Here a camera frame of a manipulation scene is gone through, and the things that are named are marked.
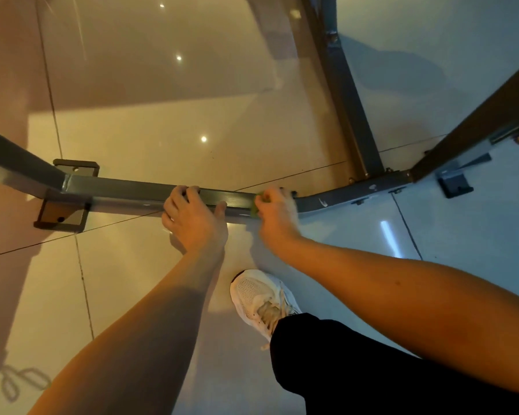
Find person's right hand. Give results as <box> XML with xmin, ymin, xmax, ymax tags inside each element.
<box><xmin>255</xmin><ymin>187</ymin><xmax>304</xmax><ymax>256</ymax></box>

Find person's left hand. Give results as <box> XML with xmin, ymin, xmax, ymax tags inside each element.
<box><xmin>161</xmin><ymin>186</ymin><xmax>228</xmax><ymax>256</ymax></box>

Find grey steel gym machine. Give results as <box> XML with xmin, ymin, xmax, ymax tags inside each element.
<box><xmin>0</xmin><ymin>0</ymin><xmax>519</xmax><ymax>235</ymax></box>

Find person's right forearm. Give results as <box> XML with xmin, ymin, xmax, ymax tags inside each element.
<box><xmin>281</xmin><ymin>236</ymin><xmax>519</xmax><ymax>399</ymax></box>

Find person's left forearm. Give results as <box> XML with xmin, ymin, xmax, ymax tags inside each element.
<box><xmin>28</xmin><ymin>244</ymin><xmax>226</xmax><ymax>415</ymax></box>

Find person's white right shoe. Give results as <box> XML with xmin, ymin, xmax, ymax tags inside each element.
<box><xmin>230</xmin><ymin>269</ymin><xmax>303</xmax><ymax>344</ymax></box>

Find person's black trousers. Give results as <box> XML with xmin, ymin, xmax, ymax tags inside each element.
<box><xmin>269</xmin><ymin>312</ymin><xmax>519</xmax><ymax>415</ymax></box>

